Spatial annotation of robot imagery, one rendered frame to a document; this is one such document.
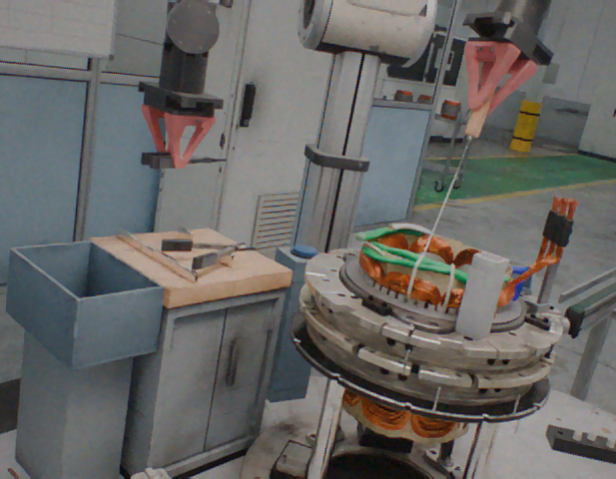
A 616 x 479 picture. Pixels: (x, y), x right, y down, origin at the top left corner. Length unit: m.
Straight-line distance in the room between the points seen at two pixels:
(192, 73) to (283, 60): 2.27
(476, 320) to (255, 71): 2.38
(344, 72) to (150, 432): 0.70
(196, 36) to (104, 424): 0.47
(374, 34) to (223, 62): 1.87
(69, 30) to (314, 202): 1.92
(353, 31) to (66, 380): 0.73
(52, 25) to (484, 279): 2.46
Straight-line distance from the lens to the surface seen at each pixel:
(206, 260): 0.84
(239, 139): 3.02
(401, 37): 1.23
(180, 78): 0.87
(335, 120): 1.25
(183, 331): 0.85
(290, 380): 1.17
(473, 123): 0.82
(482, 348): 0.74
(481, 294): 0.74
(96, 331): 0.78
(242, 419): 1.01
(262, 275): 0.89
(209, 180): 3.10
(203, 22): 0.80
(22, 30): 2.92
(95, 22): 3.08
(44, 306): 0.82
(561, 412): 1.43
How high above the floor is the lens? 1.37
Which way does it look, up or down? 16 degrees down
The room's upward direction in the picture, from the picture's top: 11 degrees clockwise
